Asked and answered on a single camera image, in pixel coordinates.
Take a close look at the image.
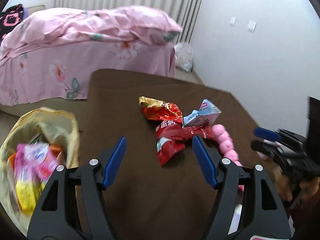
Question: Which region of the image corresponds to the red snack wrapper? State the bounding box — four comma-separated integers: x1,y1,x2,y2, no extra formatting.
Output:
139,96,214,166

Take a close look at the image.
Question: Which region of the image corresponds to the small blue white carton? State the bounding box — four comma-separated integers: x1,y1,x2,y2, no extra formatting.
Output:
183,99,222,127

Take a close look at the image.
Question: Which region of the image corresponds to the pink cartoon tissue pack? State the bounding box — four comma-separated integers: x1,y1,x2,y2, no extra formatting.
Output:
17,142,62,183

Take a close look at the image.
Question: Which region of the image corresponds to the yellow printed wrapper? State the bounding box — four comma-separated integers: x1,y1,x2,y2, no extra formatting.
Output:
15,180,45,215

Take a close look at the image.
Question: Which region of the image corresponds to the yellow plastic trash bag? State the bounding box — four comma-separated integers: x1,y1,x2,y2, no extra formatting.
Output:
1,107,80,235

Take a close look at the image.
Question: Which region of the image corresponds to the pink caterpillar toy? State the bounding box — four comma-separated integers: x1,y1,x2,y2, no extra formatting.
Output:
211,123,245,193

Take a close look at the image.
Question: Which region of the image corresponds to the white plastic bag on floor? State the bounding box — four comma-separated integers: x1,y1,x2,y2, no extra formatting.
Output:
174,42,194,73

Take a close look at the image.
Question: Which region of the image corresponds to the pink floral bed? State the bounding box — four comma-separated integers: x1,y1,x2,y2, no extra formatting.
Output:
0,4,183,107

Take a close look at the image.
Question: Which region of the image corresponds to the pink floral duvet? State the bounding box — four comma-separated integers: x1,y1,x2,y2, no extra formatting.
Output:
1,5,182,63

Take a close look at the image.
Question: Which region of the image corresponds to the black kitty pillow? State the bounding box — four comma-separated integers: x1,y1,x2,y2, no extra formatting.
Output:
0,4,24,42

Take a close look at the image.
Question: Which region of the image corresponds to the white wall socket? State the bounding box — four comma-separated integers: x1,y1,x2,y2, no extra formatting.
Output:
247,21,257,33

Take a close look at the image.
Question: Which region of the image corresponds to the white wall switch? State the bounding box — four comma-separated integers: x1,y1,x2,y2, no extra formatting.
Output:
229,17,236,27

